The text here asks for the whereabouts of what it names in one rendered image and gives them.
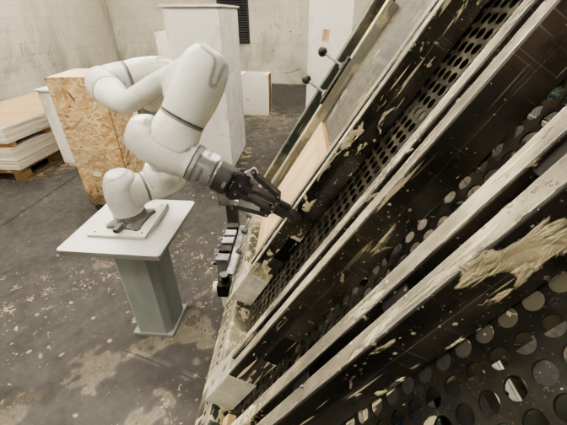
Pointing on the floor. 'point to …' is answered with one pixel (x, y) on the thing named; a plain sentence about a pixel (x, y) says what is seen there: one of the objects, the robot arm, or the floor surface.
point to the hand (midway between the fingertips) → (288, 212)
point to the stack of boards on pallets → (25, 137)
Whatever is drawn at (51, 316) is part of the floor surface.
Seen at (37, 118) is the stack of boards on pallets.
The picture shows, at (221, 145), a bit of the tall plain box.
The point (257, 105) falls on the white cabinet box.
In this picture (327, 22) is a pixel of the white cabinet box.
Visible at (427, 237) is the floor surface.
